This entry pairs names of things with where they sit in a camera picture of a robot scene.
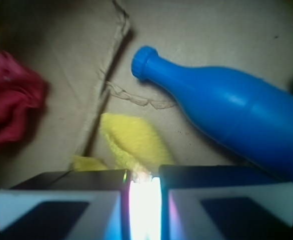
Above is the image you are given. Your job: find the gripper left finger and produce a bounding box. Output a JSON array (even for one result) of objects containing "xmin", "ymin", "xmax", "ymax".
[{"xmin": 0, "ymin": 169, "xmax": 131, "ymax": 240}]

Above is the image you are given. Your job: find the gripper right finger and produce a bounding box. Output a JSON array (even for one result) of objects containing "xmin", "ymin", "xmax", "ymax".
[{"xmin": 159, "ymin": 165, "xmax": 293, "ymax": 240}]

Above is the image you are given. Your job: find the yellow cloth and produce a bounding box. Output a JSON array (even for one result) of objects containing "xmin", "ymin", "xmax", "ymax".
[{"xmin": 71, "ymin": 112, "xmax": 175, "ymax": 181}]

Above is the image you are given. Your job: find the red crumpled cloth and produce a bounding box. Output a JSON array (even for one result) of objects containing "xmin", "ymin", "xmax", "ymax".
[{"xmin": 0, "ymin": 51, "xmax": 45, "ymax": 148}]

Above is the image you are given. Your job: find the blue plastic bottle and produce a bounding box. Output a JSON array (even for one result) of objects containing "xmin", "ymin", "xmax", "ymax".
[{"xmin": 131, "ymin": 46, "xmax": 293, "ymax": 182}]

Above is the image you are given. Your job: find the brown paper bag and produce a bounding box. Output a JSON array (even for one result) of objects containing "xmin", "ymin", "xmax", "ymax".
[{"xmin": 0, "ymin": 0, "xmax": 293, "ymax": 189}]

